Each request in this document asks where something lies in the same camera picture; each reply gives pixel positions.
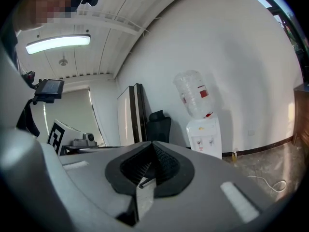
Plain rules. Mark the clear water bottle red label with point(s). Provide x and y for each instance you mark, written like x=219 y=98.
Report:
x=193 y=95

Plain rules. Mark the dark framed window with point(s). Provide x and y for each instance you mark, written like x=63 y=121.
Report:
x=287 y=13

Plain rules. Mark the white panel with dark edge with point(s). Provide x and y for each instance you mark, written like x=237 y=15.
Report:
x=123 y=120
x=143 y=120

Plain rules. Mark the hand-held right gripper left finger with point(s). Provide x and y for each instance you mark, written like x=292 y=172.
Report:
x=96 y=178

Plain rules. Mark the round ceiling detector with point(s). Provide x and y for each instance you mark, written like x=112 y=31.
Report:
x=63 y=62

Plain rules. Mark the person's head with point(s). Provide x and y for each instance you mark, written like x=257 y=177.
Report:
x=46 y=4

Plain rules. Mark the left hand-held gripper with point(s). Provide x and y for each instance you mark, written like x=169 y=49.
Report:
x=64 y=139

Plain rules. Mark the black tablet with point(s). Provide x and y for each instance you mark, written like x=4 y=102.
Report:
x=49 y=88

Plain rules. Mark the person in dark clothing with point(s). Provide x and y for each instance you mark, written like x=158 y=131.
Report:
x=9 y=47

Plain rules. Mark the black office chair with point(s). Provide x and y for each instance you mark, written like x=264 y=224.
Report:
x=159 y=127

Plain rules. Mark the grey framed glass door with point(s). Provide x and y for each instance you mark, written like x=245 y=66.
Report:
x=72 y=115

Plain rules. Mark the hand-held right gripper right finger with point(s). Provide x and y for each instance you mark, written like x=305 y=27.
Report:
x=205 y=190

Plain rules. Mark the white water dispenser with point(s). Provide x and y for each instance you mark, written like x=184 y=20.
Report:
x=205 y=134

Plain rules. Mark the long ceiling lamp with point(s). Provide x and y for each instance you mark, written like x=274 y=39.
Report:
x=58 y=43

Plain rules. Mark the small yellow bottle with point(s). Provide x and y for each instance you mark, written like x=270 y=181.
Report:
x=234 y=156

